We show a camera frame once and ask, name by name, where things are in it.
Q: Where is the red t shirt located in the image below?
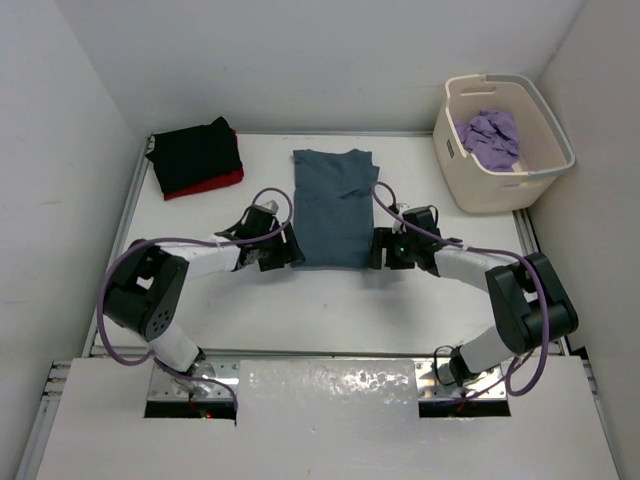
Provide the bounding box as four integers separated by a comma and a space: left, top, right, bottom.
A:
161, 129, 244, 201

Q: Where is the teal t shirt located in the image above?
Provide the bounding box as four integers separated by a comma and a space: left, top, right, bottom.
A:
293, 149, 379, 269

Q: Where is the black t shirt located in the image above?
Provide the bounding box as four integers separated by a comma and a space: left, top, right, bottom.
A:
146, 116, 244, 201

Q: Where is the lavender t shirt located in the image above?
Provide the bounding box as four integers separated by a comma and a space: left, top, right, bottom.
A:
454, 109, 520, 172

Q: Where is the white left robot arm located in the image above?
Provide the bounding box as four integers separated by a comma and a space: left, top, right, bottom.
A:
101, 202, 305, 377

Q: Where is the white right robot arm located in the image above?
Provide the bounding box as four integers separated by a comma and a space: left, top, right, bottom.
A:
369, 203, 579, 388

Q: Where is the cream plastic laundry basket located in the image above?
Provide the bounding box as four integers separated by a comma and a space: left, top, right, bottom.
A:
433, 74, 576, 214

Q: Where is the white front cover panel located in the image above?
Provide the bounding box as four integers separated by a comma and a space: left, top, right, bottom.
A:
38, 358, 617, 479

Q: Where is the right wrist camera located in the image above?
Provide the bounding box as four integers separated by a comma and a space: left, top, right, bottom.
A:
389, 202, 410, 234

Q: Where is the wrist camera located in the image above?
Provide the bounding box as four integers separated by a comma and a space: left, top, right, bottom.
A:
262, 200, 279, 215
389, 202, 410, 234

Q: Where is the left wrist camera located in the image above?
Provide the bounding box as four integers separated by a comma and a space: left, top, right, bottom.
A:
262, 200, 279, 215

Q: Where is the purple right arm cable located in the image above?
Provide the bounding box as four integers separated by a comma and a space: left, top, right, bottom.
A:
370, 180, 552, 401

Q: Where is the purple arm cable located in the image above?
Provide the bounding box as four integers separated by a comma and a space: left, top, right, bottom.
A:
370, 180, 552, 401
96, 187, 294, 416

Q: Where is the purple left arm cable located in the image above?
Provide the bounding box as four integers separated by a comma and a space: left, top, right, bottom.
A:
96, 187, 294, 416

